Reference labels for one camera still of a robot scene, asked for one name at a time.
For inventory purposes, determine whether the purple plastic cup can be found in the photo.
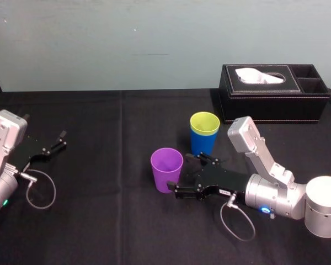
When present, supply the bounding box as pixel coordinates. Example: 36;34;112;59
150;147;184;194

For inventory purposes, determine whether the left gripper grey cable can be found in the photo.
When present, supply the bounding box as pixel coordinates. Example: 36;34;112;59
18;169;57;210

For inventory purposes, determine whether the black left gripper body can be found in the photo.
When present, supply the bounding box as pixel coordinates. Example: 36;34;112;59
10;139;50;172

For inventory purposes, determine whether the right gripper grey cable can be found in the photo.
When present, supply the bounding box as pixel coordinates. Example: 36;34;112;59
220;193;257;242

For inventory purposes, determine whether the white tissue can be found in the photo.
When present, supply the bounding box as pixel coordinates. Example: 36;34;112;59
235;67;285;84

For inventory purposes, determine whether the blue plastic cup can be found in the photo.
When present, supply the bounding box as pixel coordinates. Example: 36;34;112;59
190;127;219;157

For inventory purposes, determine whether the gripper grey cable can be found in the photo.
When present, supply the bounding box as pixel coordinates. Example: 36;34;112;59
220;193;257;242
18;169;57;210

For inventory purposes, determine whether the yellow-green plastic cup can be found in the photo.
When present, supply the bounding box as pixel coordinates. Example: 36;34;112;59
190;112;221;136

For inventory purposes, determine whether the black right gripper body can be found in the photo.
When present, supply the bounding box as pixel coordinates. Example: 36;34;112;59
195;162;250;200

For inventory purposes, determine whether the black leather tissue box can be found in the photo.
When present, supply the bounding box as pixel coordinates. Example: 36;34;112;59
218;63;331;125

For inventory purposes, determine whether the black tablecloth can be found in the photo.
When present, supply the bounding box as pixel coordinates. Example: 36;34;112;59
0;88;331;265

